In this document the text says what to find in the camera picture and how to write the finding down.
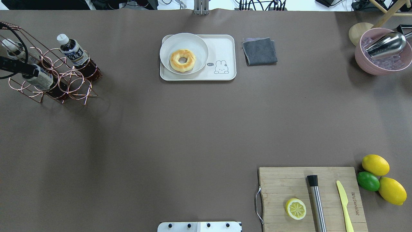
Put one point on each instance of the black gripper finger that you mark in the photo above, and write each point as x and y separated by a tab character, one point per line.
15	66

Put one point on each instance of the tea bottle white cap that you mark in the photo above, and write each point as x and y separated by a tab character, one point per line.
79	57

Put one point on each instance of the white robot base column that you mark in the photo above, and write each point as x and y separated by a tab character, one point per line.
205	226

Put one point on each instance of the tea bottle front of rack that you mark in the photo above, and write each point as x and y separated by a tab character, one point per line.
47	83

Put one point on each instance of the tea bottle of rack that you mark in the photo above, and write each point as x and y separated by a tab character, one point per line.
47	83
16	51

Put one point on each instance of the tea bottle back of rack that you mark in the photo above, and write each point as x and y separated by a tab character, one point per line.
16	51

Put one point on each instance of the beige serving tray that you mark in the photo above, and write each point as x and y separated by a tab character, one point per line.
216	57

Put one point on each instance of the glazed donut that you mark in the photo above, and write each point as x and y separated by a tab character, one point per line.
183	60

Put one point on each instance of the white round plate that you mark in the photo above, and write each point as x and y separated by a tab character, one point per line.
184	41

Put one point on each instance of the folded grey cloth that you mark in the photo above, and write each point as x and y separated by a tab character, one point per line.
259	51

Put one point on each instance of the wooden cutting board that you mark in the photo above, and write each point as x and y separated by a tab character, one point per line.
279	184

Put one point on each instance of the half lemon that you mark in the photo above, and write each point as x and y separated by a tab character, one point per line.
295	208

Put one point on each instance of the wooden mug tree stand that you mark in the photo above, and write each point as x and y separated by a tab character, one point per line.
357	30

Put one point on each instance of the green lime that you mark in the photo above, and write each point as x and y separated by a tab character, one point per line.
368	181

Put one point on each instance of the yellow plastic knife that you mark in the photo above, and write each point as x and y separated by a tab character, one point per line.
344	201

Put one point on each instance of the yellow lemon near board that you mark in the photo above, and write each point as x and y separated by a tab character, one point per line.
375	164

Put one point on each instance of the steel ice scoop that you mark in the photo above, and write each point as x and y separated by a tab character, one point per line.
388	45

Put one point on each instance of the pink bowl with ice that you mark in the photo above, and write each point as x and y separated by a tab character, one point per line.
383	66

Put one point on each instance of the yellow lemon far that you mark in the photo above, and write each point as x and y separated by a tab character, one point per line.
392	191

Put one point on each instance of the copper wire bottle rack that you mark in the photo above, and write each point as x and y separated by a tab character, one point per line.
51	60

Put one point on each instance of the aluminium frame post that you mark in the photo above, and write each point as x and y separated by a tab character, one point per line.
201	7

